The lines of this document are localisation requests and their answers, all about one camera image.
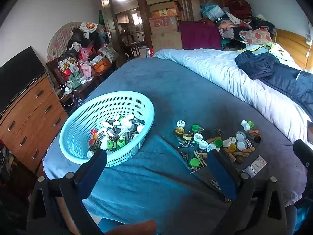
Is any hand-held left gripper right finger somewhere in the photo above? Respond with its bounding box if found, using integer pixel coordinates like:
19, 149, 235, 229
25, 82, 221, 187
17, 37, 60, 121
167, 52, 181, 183
207, 149, 289, 235

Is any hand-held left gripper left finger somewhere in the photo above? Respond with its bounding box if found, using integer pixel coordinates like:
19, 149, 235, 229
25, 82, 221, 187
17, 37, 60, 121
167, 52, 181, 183
26, 149, 108, 235

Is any white sachet packet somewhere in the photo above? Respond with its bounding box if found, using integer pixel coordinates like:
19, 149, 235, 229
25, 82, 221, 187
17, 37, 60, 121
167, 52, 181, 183
242, 155, 267, 178

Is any teal plastic perforated basket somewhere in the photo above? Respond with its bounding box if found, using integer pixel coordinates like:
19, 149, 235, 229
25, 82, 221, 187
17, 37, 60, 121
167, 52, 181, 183
59, 91, 155, 168

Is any person's left hand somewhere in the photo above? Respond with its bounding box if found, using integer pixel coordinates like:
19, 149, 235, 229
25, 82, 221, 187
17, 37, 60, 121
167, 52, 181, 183
103, 219, 157, 235

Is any metal spring clip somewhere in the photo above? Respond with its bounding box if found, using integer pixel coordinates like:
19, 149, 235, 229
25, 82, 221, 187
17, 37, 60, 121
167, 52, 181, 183
209, 179, 222, 191

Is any scatter of plastic bottle caps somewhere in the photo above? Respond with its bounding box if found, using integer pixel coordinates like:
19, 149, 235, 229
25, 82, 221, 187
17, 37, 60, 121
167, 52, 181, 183
175, 119, 262, 168

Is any scatter of wooden clothespins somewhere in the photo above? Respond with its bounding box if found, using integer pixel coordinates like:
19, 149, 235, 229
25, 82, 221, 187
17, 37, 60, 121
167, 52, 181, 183
193, 128, 262, 167

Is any heap of caps and clips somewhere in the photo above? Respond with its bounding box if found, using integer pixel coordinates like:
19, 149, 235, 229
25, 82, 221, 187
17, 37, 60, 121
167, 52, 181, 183
87, 114, 145, 159

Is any scatter of metal clips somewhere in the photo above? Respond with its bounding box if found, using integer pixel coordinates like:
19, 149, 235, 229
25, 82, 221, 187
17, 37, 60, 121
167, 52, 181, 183
176, 127, 224, 174

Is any navy padded jacket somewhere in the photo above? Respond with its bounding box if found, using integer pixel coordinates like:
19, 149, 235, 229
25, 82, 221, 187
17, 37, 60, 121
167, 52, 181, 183
235, 50, 313, 113

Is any wooden chest of drawers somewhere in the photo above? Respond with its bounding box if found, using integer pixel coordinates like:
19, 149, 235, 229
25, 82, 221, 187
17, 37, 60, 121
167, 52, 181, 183
0, 75, 69, 174

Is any dark wooden side table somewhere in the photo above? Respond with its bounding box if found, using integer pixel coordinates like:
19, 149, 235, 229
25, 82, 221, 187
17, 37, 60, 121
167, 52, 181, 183
46, 58, 115, 106

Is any white power strip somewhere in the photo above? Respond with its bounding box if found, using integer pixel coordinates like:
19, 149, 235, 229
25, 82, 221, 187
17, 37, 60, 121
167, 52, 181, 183
59, 84, 74, 95

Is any clothes pile beside dresser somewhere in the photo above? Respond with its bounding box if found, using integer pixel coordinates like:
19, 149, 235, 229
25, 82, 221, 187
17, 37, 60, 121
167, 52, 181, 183
0, 139, 19, 185

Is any white duvet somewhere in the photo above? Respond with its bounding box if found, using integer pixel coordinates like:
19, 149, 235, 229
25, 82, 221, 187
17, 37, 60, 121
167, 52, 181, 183
154, 43, 313, 144

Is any blue plush blanket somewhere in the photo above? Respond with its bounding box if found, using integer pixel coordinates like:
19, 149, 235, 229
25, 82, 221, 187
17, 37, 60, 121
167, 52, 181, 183
43, 57, 309, 235

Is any wooden headboard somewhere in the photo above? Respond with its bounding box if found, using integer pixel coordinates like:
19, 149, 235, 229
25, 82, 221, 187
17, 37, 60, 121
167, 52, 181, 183
275, 28, 313, 71

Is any white and yellow garment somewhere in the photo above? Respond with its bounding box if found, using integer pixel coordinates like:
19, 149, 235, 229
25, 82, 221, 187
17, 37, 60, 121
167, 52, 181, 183
241, 43, 296, 61

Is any pile of bags and clothes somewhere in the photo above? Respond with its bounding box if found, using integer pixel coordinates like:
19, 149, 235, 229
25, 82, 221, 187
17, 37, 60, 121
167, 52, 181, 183
58, 22, 118, 85

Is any black flat television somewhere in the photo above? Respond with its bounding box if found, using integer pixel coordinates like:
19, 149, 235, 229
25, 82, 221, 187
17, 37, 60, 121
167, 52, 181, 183
0, 46, 47, 114

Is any red dotted pillow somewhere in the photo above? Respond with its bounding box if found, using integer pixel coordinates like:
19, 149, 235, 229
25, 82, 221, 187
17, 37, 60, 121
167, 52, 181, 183
239, 28, 273, 46

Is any pink round chair back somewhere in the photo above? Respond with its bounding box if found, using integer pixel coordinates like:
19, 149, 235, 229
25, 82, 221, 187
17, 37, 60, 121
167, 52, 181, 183
46, 22, 85, 62

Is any magenta cloth cover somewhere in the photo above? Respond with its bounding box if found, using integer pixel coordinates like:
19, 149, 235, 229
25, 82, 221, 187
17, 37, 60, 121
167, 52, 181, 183
179, 21, 222, 51

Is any large brown cardboard box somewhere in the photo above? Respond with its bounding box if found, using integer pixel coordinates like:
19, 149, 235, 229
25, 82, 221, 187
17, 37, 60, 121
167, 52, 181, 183
150, 32, 183, 52

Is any brown wooden door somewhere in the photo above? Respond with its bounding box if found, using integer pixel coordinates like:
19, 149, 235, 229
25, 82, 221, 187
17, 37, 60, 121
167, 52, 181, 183
97, 0, 121, 54

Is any heap of mixed clothes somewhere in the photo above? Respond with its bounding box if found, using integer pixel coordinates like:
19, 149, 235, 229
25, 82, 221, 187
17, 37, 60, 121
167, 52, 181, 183
200, 0, 278, 48

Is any red printed cardboard box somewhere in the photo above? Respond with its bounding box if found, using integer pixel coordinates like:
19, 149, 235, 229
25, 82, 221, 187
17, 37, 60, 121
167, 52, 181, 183
149, 16, 179, 34

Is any orange printed cardboard box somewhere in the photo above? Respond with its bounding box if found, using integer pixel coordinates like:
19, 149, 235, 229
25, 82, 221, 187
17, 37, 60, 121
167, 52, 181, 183
149, 2, 179, 18

